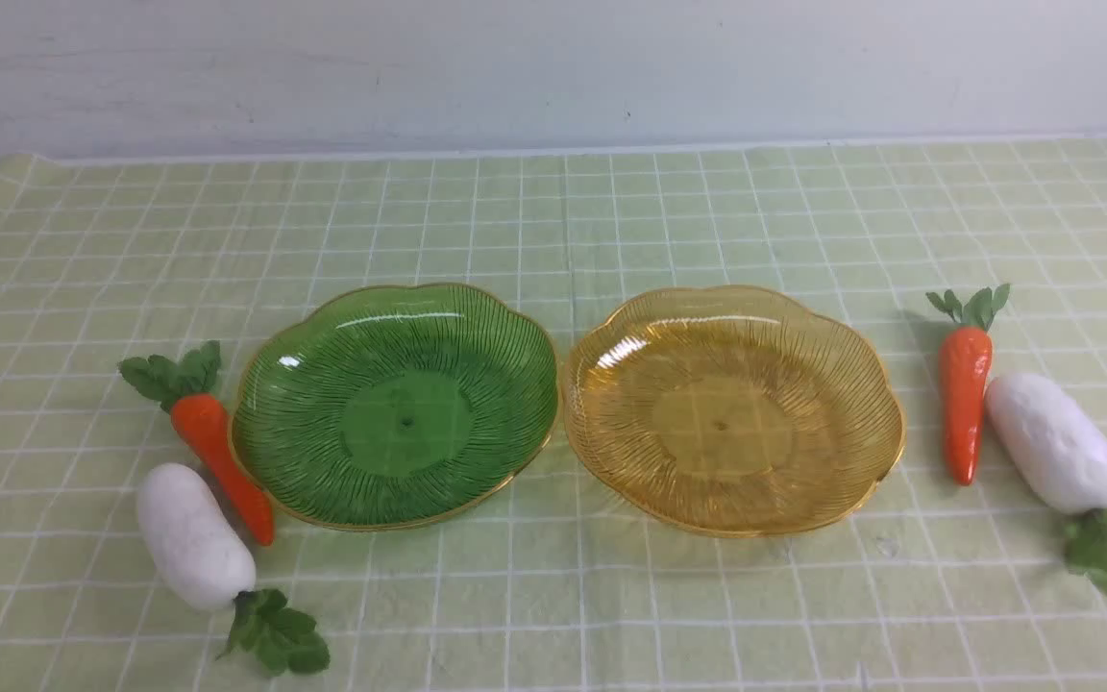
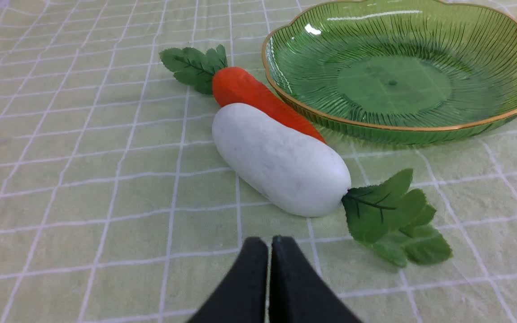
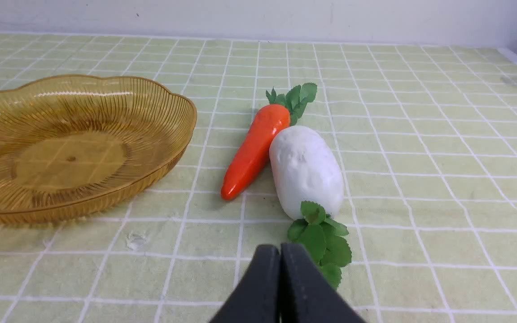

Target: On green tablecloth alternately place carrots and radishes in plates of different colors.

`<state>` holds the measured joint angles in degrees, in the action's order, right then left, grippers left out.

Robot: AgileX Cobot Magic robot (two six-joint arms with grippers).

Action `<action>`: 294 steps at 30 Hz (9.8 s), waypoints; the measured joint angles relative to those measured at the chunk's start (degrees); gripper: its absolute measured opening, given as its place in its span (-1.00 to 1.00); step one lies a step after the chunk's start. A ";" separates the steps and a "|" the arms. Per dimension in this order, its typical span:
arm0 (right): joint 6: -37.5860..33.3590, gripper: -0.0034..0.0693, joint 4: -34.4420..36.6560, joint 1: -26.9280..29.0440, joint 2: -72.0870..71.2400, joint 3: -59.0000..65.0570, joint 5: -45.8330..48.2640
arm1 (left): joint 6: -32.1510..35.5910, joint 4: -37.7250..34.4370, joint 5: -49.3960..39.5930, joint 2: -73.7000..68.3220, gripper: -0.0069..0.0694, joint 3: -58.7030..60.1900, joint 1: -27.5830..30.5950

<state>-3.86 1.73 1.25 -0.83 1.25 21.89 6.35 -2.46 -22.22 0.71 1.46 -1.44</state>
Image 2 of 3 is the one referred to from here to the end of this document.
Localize green glass plate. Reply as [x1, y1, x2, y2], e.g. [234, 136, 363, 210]
[261, 0, 517, 145]

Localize green checkered tablecloth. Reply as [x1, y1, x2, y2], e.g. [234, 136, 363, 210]
[0, 0, 517, 323]

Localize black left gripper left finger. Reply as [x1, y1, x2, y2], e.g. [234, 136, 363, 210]
[188, 237, 268, 323]

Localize orange carrot with leaves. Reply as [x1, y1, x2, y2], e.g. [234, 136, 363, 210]
[159, 44, 325, 143]

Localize white radish with leaves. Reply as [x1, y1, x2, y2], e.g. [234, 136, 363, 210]
[211, 103, 453, 268]

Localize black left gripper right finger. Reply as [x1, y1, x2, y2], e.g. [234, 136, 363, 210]
[269, 236, 361, 323]

